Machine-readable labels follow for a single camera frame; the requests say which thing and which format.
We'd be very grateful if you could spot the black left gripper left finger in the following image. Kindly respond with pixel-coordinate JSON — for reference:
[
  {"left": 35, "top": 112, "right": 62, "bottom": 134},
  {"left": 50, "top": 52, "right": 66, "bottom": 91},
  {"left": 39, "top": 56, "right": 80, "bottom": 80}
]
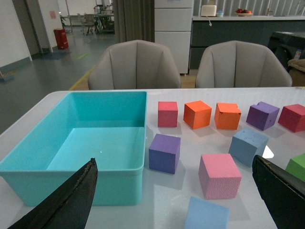
[{"left": 10, "top": 158, "right": 98, "bottom": 229}]

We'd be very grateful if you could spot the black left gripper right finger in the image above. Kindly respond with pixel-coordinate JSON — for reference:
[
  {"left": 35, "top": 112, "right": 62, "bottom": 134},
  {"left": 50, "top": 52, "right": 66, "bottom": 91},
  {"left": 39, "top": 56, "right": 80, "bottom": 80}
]
[{"left": 252, "top": 155, "right": 305, "bottom": 229}]

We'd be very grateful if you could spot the greyish blue foam cube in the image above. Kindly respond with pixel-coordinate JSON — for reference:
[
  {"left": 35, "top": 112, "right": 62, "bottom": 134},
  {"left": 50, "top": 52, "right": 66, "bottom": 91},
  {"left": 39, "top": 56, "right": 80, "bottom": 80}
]
[{"left": 229, "top": 128, "right": 269, "bottom": 167}]

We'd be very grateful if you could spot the light blue foam cube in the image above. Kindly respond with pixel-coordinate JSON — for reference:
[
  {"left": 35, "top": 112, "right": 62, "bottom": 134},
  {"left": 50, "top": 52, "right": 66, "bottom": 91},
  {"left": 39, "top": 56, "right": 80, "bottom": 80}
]
[{"left": 184, "top": 197, "right": 230, "bottom": 229}]

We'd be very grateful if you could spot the green foam cube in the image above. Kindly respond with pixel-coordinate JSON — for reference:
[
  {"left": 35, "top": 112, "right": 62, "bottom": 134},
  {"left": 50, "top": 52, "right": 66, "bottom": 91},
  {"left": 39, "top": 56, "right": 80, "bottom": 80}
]
[{"left": 285, "top": 154, "right": 305, "bottom": 181}]

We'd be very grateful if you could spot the pink foam cube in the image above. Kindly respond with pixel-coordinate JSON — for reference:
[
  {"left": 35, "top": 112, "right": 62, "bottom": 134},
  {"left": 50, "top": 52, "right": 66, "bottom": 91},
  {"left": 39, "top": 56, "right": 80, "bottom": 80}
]
[{"left": 198, "top": 153, "right": 242, "bottom": 199}]

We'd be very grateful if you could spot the dark red foam cube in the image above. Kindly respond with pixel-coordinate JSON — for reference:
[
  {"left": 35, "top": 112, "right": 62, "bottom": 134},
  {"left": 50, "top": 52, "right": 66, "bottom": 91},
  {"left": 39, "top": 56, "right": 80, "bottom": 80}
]
[{"left": 278, "top": 104, "right": 305, "bottom": 133}]

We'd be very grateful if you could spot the notched purple foam cube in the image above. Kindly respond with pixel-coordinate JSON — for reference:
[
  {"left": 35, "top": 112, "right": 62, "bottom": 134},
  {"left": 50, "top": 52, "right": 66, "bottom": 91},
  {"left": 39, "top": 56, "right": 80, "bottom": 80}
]
[{"left": 246, "top": 102, "right": 279, "bottom": 131}]

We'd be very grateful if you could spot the teal plastic bin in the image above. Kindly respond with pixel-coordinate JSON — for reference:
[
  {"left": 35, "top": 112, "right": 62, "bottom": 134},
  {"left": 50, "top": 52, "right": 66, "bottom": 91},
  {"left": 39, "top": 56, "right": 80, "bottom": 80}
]
[{"left": 0, "top": 91, "right": 147, "bottom": 206}]

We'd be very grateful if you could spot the chipped orange foam cube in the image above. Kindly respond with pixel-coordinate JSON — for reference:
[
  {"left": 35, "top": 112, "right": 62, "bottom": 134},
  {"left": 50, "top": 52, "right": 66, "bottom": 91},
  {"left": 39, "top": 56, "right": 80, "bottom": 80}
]
[{"left": 214, "top": 103, "right": 241, "bottom": 130}]

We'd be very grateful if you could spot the brown sofa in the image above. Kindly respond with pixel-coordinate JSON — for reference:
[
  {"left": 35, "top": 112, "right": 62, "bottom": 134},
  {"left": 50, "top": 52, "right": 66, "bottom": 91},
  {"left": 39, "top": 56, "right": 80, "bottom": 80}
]
[{"left": 288, "top": 59, "right": 305, "bottom": 87}]

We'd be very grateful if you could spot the magenta foam cube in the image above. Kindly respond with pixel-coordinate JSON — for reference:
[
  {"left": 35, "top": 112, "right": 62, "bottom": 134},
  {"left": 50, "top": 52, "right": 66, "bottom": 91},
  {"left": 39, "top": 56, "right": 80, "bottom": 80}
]
[{"left": 158, "top": 101, "right": 178, "bottom": 127}]

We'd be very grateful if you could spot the right grey chair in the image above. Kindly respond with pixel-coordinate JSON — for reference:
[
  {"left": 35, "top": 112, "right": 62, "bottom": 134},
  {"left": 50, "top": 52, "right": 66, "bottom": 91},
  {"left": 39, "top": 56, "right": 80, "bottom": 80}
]
[{"left": 196, "top": 41, "right": 292, "bottom": 88}]

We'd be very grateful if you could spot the grey chair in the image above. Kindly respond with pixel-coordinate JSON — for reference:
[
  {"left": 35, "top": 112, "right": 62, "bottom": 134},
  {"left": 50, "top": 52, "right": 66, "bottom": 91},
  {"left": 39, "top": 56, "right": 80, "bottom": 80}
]
[
  {"left": 196, "top": 41, "right": 292, "bottom": 88},
  {"left": 88, "top": 40, "right": 181, "bottom": 90}
]

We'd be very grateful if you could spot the left grey chair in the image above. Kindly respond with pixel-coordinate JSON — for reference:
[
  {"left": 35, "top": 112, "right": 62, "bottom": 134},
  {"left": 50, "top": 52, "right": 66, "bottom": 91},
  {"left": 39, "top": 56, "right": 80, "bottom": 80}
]
[{"left": 88, "top": 40, "right": 181, "bottom": 90}]

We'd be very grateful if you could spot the dark grey counter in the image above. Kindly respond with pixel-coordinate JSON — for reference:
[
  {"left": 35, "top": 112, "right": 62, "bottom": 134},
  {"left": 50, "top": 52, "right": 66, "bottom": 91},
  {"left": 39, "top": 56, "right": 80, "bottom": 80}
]
[{"left": 189, "top": 16, "right": 305, "bottom": 69}]

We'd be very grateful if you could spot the fruit plate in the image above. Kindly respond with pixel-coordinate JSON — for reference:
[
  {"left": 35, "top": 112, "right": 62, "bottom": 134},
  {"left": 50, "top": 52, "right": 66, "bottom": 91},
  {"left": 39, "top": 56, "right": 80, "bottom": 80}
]
[{"left": 235, "top": 8, "right": 253, "bottom": 17}]

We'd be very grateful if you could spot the small teal bowl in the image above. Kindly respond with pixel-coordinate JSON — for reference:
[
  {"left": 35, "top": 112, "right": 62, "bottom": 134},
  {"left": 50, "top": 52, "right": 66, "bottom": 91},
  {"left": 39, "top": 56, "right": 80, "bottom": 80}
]
[{"left": 216, "top": 10, "right": 224, "bottom": 17}]

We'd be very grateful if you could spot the grey curtain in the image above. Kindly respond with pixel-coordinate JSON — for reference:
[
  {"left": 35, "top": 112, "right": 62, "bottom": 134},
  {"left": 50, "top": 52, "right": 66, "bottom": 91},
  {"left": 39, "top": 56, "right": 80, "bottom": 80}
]
[{"left": 113, "top": 0, "right": 155, "bottom": 43}]

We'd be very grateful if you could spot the cream toaster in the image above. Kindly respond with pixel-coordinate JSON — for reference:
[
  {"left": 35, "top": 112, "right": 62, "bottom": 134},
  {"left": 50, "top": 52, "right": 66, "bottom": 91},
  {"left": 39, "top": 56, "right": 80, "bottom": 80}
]
[{"left": 200, "top": 5, "right": 217, "bottom": 17}]

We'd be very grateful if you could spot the white drawer cabinet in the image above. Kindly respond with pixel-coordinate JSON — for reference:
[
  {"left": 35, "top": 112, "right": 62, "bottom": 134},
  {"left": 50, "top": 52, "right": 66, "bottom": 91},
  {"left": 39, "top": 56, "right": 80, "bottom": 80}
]
[{"left": 154, "top": 0, "right": 194, "bottom": 74}]

